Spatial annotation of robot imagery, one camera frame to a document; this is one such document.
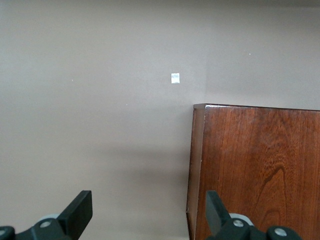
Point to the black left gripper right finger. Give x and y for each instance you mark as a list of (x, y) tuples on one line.
[(217, 220)]

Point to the small tape patch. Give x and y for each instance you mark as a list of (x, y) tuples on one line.
[(175, 78)]

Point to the dark brown wooden cabinet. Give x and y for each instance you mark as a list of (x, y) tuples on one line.
[(262, 175)]

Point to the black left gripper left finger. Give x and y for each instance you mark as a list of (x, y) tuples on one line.
[(75, 217)]

